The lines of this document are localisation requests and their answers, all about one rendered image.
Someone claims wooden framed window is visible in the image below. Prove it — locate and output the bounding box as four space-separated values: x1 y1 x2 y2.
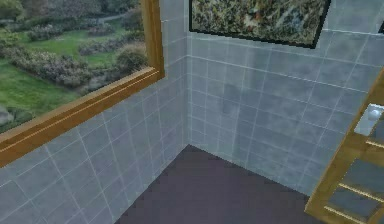
0 0 166 169

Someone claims black framed speckled picture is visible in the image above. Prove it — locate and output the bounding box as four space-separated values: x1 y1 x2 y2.
188 0 333 50

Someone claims wooden glass panel door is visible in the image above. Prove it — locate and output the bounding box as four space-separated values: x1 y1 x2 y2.
304 68 384 224

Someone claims silver door handle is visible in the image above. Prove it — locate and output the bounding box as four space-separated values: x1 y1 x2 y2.
353 103 384 137

